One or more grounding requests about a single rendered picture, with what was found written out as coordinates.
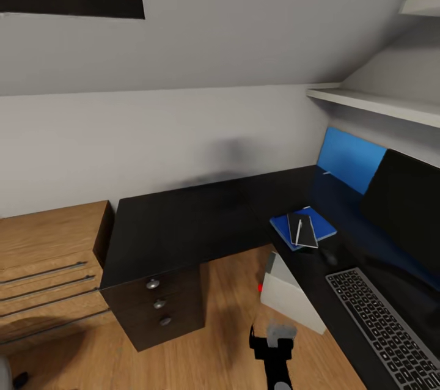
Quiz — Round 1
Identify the mouse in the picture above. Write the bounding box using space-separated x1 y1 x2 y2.
320 248 338 266

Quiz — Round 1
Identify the keyboard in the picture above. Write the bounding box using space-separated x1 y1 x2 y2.
326 268 440 390

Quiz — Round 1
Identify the notebook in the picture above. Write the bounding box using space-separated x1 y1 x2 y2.
287 212 318 248

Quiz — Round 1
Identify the folder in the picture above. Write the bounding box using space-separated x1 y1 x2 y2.
270 206 337 251

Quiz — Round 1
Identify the swivel chair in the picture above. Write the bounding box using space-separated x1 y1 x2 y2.
0 356 28 390

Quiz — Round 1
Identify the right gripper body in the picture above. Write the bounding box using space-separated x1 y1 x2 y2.
251 323 292 369

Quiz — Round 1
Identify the monitor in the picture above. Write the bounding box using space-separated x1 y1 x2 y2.
356 149 440 299

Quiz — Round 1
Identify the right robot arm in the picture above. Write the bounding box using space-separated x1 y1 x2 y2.
249 323 297 390

